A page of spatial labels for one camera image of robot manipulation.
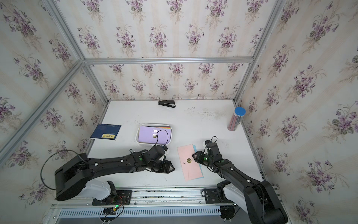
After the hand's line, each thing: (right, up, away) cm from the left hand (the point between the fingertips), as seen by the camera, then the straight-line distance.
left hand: (173, 172), depth 78 cm
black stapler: (-6, +42, +37) cm, 57 cm away
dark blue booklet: (-50, +20, +22) cm, 58 cm away
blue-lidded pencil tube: (+42, +34, +9) cm, 55 cm away
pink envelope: (+11, 0, +6) cm, 12 cm away
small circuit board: (-33, -18, -6) cm, 38 cm away
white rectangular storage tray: (-10, +26, +20) cm, 34 cm away
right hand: (+14, +6, +9) cm, 17 cm away
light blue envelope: (+14, +10, +14) cm, 23 cm away
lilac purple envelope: (-13, +19, +15) cm, 28 cm away
